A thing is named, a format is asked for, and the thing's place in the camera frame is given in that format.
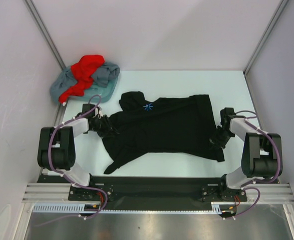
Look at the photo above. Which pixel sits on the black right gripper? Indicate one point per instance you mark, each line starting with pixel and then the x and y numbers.
pixel 216 142

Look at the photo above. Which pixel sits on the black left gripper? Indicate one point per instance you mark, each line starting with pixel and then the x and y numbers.
pixel 108 129

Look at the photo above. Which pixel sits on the black t shirt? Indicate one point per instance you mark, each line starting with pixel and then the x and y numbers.
pixel 166 125

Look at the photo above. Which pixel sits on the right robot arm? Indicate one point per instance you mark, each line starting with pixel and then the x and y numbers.
pixel 261 160

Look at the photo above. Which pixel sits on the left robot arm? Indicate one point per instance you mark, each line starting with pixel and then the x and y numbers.
pixel 56 151

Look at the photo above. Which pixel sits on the grey t shirt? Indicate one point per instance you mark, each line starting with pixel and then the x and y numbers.
pixel 106 73

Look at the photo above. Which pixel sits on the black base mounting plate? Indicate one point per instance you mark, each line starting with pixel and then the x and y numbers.
pixel 165 194

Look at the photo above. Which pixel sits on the red t shirt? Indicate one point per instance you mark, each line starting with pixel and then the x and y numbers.
pixel 82 71

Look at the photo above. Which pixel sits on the aluminium frame rail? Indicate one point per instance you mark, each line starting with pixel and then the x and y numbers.
pixel 60 192

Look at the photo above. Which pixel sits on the grey slotted cable duct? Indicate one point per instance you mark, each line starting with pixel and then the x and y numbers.
pixel 82 208

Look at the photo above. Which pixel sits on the left aluminium corner post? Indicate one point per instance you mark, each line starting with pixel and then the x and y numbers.
pixel 44 32

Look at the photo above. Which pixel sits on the aluminium corner post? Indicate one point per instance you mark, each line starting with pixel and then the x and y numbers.
pixel 44 32
pixel 265 36

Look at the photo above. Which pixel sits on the right aluminium corner post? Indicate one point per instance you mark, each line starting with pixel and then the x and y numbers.
pixel 265 36

